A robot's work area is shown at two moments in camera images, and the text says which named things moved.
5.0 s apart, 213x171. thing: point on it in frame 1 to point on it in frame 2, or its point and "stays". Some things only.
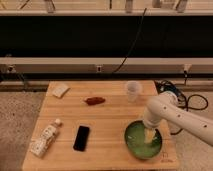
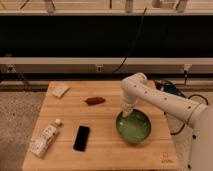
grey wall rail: x=106 y=64 stays
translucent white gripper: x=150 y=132 to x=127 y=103
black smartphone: x=80 y=142 stays
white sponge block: x=59 y=90 stays
